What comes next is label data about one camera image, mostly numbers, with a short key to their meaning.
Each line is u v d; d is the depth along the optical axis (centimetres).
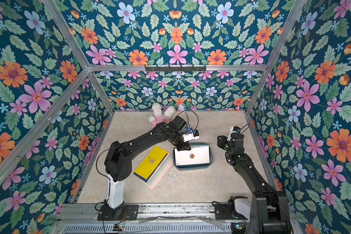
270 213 40
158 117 104
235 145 65
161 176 86
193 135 76
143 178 84
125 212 68
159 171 88
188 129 75
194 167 88
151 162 91
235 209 63
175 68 92
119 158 54
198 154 91
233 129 78
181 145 77
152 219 72
